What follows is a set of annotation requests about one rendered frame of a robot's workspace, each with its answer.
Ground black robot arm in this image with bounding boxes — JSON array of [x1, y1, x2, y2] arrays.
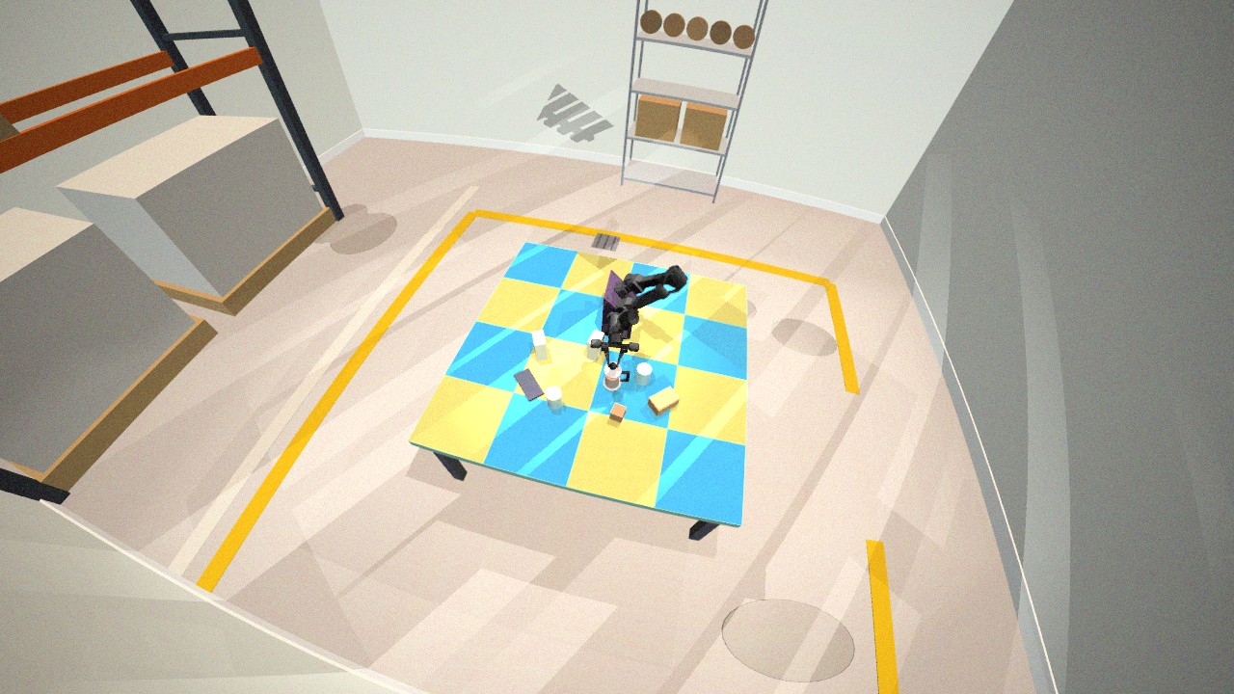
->
[[607, 265, 689, 342]]

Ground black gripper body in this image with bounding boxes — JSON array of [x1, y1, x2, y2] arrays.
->
[[590, 326, 639, 352]]

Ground dark grey flat bar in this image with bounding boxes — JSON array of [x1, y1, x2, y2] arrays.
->
[[515, 368, 545, 403]]

